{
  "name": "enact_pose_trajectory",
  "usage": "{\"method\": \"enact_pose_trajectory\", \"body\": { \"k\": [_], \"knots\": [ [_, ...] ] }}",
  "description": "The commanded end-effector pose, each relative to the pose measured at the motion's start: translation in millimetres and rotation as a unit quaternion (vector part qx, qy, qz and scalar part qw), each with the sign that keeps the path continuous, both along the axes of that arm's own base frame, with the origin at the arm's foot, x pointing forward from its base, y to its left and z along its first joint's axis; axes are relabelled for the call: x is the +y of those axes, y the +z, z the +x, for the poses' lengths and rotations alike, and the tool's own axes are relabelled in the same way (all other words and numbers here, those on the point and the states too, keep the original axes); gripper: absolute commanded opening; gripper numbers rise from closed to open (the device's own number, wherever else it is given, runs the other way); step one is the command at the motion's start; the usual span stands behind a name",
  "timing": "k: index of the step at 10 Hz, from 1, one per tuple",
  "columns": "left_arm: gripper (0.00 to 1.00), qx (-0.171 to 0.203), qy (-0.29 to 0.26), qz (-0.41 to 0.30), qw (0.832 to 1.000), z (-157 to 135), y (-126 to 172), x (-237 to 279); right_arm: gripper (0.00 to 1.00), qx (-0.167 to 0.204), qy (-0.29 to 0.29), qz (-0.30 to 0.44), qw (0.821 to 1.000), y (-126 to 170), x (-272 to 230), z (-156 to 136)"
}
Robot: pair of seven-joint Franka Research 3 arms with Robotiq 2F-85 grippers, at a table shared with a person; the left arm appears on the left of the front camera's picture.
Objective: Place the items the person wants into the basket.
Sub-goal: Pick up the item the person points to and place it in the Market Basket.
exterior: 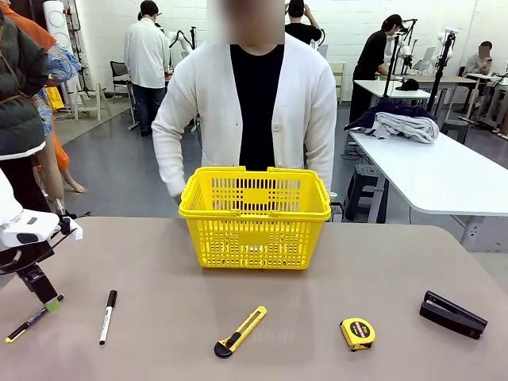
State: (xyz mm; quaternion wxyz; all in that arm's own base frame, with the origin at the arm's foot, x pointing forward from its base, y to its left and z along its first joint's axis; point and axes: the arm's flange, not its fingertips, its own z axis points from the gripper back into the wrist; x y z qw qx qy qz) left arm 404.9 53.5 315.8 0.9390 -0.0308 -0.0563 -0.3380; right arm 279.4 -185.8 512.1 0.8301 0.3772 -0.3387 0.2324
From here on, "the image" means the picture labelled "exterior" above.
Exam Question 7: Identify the black stapler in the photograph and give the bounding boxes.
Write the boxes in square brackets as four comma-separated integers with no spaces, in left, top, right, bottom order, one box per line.
[419,290,488,341]

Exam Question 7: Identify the pile of clothes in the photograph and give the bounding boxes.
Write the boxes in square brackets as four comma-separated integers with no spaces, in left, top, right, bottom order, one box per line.
[344,96,438,138]

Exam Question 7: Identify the small grey plastic stool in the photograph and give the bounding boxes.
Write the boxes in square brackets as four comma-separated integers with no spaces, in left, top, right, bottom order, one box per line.
[440,119,471,144]

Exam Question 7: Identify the background person in white shirt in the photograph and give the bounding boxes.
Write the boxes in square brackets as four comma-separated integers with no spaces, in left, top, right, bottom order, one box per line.
[123,0,171,138]

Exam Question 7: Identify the white background table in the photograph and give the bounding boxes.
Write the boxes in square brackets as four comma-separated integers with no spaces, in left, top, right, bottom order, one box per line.
[352,79,432,114]

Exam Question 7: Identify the grey white clothes pile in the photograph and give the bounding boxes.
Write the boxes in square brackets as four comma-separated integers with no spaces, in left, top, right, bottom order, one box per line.
[371,111,441,144]

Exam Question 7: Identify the figure in dark padded jacket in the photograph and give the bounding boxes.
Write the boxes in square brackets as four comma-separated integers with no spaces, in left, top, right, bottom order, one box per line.
[0,7,53,216]

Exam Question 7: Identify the dark office chair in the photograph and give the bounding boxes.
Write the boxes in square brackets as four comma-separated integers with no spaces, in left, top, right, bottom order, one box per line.
[110,60,133,99]

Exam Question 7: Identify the dark grey plastic stool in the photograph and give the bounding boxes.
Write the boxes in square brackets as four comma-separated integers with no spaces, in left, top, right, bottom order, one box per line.
[343,164,388,224]

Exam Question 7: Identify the white marker pen black cap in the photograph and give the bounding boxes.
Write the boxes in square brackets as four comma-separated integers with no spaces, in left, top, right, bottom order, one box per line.
[98,289,118,345]

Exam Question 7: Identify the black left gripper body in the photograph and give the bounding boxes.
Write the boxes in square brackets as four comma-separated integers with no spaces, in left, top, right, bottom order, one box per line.
[0,238,55,278]

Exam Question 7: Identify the wooden top background desk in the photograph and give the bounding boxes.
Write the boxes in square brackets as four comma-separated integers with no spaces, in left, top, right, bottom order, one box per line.
[408,74,478,117]

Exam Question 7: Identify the white wooden step stool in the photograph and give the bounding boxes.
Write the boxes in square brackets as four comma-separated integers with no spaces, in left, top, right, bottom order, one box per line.
[66,81,113,122]

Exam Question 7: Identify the white tower appliance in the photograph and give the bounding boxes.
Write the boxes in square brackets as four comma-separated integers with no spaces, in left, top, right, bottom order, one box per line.
[42,0,75,56]

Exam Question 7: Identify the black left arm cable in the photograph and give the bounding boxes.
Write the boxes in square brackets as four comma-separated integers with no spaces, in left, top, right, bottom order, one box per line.
[0,226,79,275]

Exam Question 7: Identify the black highlighter pen yellow cap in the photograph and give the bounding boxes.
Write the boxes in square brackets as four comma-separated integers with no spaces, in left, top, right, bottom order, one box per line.
[5,293,65,344]

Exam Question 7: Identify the bare mannequin legs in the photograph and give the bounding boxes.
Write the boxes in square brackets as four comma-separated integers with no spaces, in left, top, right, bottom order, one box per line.
[35,148,89,215]

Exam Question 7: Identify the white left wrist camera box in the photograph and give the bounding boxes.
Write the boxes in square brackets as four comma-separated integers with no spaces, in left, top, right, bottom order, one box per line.
[0,211,62,246]

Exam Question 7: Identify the blue patterned garment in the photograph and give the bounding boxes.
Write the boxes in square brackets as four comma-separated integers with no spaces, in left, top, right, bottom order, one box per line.
[37,42,84,138]

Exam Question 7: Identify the background person in black shirt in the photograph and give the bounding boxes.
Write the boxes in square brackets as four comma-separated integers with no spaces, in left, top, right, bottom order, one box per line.
[284,0,323,45]

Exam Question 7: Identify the orange garment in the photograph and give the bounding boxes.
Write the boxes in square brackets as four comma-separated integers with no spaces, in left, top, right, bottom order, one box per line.
[2,2,71,172]

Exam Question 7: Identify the person in white cardigan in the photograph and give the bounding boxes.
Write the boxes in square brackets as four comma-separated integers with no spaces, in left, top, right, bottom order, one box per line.
[151,0,338,207]

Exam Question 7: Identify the yellow tape measure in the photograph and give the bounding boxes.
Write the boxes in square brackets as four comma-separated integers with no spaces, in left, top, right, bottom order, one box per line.
[339,317,377,352]

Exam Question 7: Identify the yellow plastic shopping basket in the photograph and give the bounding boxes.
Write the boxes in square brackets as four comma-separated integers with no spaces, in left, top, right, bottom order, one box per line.
[178,166,333,271]

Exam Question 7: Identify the yellow floor sign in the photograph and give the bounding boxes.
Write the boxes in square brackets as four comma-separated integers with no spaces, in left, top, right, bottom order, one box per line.
[44,84,66,112]

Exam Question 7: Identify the black tripod stand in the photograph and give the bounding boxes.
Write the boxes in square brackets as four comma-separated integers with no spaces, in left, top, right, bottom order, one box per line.
[425,28,460,117]
[382,17,418,98]

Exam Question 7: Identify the background person black clothes cap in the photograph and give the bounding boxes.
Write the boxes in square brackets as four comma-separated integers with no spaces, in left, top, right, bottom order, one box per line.
[348,13,406,125]

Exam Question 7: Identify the seated background person grey top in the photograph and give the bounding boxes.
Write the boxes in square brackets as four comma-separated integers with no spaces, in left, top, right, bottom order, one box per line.
[461,40,495,77]

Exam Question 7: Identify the yellow black utility knife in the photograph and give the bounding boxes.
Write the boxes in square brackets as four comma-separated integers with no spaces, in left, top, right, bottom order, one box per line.
[214,305,267,358]

